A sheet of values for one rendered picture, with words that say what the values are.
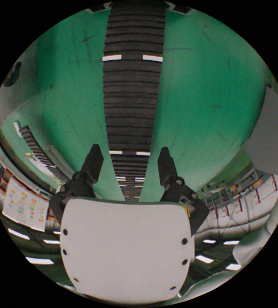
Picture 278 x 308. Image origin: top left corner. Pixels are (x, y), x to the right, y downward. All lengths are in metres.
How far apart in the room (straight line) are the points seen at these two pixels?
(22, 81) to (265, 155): 0.42
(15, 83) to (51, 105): 0.08
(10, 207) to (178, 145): 3.14
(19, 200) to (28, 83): 2.98
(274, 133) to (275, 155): 0.04
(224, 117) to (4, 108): 0.29
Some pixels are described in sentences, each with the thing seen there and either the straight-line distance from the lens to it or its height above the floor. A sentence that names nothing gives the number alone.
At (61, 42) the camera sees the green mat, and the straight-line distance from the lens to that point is 0.15.
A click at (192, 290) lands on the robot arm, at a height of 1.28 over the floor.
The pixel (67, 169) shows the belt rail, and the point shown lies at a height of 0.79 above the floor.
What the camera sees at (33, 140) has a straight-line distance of 0.20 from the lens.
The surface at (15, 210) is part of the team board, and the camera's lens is 3.12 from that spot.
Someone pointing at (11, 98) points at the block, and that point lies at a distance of 0.16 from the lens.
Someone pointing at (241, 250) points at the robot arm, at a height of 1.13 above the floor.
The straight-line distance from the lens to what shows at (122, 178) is 0.17.
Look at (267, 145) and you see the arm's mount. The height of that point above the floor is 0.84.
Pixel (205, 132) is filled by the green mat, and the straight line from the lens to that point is 0.16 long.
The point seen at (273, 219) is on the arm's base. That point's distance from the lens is 0.42.
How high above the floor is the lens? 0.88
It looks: 42 degrees down
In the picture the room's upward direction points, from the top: 180 degrees clockwise
